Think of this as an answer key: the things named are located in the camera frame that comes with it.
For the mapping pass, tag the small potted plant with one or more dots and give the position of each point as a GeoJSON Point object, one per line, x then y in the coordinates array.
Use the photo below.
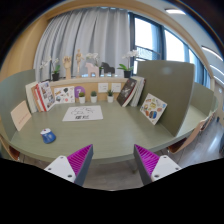
{"type": "Point", "coordinates": [110, 96]}
{"type": "Point", "coordinates": [93, 96]}
{"type": "Point", "coordinates": [82, 97]}

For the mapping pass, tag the small potted plant middle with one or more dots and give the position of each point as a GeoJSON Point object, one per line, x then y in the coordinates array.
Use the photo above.
{"type": "Point", "coordinates": [93, 96]}

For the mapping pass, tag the wooden hand model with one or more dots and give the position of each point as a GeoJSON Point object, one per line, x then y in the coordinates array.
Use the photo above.
{"type": "Point", "coordinates": [67, 61]}

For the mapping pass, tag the white orchid left pot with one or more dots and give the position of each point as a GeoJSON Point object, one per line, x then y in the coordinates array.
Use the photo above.
{"type": "Point", "coordinates": [54, 66]}

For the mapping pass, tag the wooden artist mannequin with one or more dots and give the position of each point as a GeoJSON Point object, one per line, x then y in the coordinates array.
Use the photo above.
{"type": "Point", "coordinates": [79, 58]}

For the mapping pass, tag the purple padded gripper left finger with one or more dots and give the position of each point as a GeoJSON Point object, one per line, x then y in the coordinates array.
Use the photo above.
{"type": "Point", "coordinates": [73, 168]}

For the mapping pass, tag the purple round number sign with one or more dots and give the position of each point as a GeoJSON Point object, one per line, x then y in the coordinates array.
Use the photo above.
{"type": "Point", "coordinates": [78, 90]}

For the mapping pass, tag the green partition panel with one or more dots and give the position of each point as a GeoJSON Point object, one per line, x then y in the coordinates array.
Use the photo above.
{"type": "Point", "coordinates": [12, 93]}
{"type": "Point", "coordinates": [171, 82]}

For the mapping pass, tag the grey curtain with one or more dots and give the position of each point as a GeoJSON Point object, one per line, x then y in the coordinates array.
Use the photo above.
{"type": "Point", "coordinates": [100, 30]}

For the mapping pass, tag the green left partition panel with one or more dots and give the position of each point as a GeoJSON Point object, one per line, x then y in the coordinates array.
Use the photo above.
{"type": "Point", "coordinates": [12, 93]}

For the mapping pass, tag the red and white magazine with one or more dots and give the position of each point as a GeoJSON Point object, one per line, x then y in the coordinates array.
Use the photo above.
{"type": "Point", "coordinates": [43, 96]}

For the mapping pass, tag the white paper sheet with drawing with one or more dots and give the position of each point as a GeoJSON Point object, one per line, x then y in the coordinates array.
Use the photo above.
{"type": "Point", "coordinates": [83, 113]}

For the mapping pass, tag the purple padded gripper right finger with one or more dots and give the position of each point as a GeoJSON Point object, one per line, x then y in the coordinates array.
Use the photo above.
{"type": "Point", "coordinates": [153, 167]}

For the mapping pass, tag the light wooden horse figure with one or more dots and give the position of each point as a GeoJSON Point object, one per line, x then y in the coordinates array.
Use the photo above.
{"type": "Point", "coordinates": [93, 71]}

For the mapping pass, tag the colourful sticker picture board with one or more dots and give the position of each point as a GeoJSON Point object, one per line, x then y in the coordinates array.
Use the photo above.
{"type": "Point", "coordinates": [153, 108]}

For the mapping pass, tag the white orchid behind horse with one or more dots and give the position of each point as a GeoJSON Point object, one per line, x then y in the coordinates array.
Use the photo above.
{"type": "Point", "coordinates": [94, 57]}

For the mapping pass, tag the white illustrated picture book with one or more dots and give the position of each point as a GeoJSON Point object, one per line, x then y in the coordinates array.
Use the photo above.
{"type": "Point", "coordinates": [64, 95]}

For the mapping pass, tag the small potted plant right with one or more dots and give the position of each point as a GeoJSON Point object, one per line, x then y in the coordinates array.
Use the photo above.
{"type": "Point", "coordinates": [110, 96]}

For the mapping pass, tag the white orchid in black pot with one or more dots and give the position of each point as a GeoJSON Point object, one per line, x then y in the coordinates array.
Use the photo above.
{"type": "Point", "coordinates": [128, 68]}

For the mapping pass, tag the dark leaning book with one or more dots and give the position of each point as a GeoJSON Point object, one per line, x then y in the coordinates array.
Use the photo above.
{"type": "Point", "coordinates": [124, 95]}

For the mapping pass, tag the white leaning books stack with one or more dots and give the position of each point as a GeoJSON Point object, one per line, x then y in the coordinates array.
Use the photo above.
{"type": "Point", "coordinates": [134, 97]}

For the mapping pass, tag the black horse figure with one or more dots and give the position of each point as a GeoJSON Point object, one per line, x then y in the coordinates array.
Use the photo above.
{"type": "Point", "coordinates": [107, 68]}

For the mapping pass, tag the small potted plant left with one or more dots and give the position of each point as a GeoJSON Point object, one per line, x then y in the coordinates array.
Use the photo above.
{"type": "Point", "coordinates": [82, 97]}

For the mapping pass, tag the green right partition panel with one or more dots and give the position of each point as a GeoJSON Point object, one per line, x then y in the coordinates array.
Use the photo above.
{"type": "Point", "coordinates": [171, 82]}

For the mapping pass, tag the wooden chair right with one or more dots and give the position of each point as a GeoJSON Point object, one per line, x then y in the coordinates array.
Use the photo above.
{"type": "Point", "coordinates": [180, 145]}

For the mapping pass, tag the blue and white computer mouse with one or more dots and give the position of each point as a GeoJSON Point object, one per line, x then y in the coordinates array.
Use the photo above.
{"type": "Point", "coordinates": [48, 136]}

